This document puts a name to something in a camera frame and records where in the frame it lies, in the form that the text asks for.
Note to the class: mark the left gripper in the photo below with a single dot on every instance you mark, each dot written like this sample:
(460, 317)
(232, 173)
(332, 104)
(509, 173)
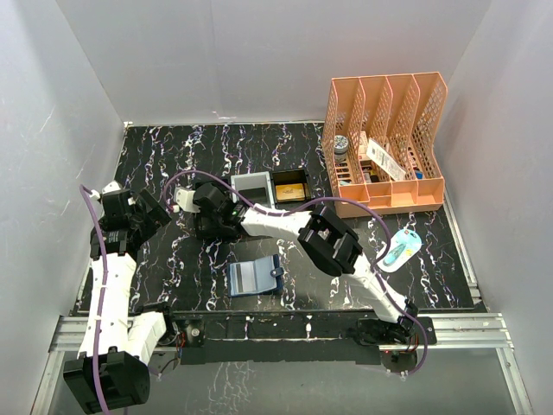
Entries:
(155, 213)

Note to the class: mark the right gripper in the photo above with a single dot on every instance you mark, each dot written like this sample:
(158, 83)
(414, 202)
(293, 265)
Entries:
(202, 213)

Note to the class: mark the white plastic bin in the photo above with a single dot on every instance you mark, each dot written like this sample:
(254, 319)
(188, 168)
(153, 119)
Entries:
(255, 180)

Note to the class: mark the silver card with stripe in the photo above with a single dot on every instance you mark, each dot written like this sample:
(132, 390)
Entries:
(241, 279)

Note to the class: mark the blue card holder wallet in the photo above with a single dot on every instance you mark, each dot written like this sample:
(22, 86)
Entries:
(262, 276)

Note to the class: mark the black tray with gold card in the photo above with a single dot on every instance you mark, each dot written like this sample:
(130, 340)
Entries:
(288, 176)

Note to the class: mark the orange desk file organizer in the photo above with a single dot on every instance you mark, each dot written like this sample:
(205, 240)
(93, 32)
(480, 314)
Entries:
(402, 113)

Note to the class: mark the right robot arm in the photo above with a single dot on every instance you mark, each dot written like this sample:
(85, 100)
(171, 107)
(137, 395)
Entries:
(332, 246)

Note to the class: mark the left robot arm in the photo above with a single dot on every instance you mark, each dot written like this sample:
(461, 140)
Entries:
(111, 370)

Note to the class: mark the gold credit card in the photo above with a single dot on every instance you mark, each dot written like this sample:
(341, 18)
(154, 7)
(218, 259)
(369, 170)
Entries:
(290, 192)

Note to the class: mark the black item in white bin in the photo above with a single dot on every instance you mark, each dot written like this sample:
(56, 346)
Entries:
(255, 195)

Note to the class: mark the round jar with patterned lid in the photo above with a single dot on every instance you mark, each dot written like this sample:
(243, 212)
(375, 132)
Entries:
(341, 148)

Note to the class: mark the white labelled flat package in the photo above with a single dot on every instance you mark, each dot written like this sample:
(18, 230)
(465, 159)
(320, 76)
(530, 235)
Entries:
(385, 161)

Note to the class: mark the blister pack with blue tool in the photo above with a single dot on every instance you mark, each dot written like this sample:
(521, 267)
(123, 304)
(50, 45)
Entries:
(405, 244)

